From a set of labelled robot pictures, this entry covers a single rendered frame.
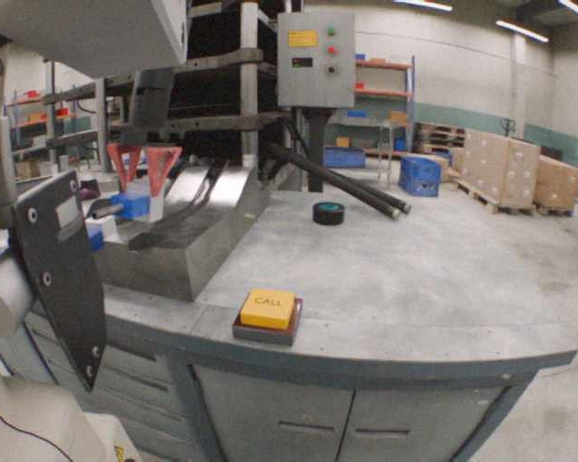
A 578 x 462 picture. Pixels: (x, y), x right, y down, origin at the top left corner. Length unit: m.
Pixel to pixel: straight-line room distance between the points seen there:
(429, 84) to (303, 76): 6.38
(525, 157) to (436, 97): 3.81
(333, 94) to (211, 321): 0.97
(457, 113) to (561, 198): 3.73
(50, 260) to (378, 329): 0.39
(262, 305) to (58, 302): 0.26
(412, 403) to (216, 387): 0.36
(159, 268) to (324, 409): 0.37
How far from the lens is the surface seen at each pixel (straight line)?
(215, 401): 0.66
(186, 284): 0.48
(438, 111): 7.55
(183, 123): 1.33
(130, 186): 0.48
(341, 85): 1.22
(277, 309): 0.40
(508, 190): 4.11
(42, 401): 0.29
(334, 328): 0.43
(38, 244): 0.23
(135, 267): 0.52
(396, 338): 0.43
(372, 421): 0.63
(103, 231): 0.55
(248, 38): 1.17
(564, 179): 4.96
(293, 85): 1.24
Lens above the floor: 1.08
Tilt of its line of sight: 23 degrees down
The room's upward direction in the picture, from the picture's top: straight up
